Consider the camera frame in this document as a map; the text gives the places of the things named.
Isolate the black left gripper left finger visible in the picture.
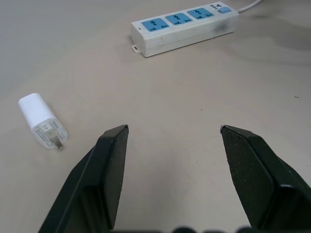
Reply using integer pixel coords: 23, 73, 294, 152
37, 124, 129, 233

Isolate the white curved cable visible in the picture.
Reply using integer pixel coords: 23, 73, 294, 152
237, 0, 262, 14

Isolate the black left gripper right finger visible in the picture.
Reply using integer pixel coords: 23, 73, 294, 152
220, 124, 311, 230

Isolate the white power strip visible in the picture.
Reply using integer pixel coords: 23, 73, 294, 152
131, 1, 239, 58

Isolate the white charger plug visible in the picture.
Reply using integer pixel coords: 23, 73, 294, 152
17, 93, 69, 150

